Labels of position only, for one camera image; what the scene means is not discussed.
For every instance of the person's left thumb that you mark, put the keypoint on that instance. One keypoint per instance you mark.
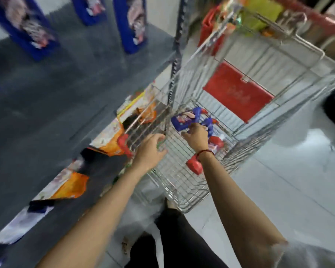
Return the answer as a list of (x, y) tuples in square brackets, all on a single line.
[(162, 152)]

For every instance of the small blue snack packet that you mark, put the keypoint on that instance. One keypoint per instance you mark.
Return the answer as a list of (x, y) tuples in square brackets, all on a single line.
[(183, 121)]

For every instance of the person's left forearm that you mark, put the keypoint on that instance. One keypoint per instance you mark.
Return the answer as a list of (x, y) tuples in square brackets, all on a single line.
[(100, 217)]

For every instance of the dark blue shelf post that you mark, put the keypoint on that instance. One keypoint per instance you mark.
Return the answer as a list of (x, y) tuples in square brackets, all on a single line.
[(177, 39)]

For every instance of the large blue snack bag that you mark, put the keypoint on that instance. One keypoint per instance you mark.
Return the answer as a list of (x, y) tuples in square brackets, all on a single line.
[(28, 25), (89, 8), (132, 23)]

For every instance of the white purple snack bag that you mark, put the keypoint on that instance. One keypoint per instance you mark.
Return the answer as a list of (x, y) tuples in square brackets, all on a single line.
[(19, 223)]

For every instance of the green packet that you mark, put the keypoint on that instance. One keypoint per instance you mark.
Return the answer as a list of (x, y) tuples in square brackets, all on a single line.
[(261, 11)]

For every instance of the red cart seat flap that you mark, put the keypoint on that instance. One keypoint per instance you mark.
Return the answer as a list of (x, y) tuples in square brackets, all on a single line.
[(236, 90)]

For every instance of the grey shelf board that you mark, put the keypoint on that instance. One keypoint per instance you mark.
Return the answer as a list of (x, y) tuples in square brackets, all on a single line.
[(58, 108)]

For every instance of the person's left hand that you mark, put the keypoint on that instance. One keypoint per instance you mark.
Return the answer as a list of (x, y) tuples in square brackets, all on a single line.
[(148, 154)]

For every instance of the red cart corner bumper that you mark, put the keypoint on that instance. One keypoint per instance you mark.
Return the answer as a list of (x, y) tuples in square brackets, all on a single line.
[(124, 145), (194, 166)]

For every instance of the red packet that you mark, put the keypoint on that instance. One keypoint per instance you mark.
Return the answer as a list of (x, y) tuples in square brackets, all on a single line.
[(216, 143)]

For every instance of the orange white snack bag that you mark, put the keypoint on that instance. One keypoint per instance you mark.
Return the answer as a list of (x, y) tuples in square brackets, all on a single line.
[(110, 139), (65, 184), (139, 104)]

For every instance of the person's right thumb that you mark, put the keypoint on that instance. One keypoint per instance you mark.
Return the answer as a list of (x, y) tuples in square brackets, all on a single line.
[(186, 134)]

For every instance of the person's black trousers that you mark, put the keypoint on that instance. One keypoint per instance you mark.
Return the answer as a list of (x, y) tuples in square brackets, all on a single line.
[(178, 242)]

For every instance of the person's grey shirt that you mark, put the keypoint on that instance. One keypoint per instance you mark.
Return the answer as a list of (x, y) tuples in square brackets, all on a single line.
[(310, 256)]

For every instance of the red bag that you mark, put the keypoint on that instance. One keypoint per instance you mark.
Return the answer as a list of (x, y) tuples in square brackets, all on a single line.
[(209, 30)]

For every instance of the person's right hand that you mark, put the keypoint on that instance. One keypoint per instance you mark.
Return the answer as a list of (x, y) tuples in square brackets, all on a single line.
[(198, 139)]

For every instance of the person's right forearm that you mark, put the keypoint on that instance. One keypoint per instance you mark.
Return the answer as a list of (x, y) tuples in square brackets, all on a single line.
[(234, 209)]

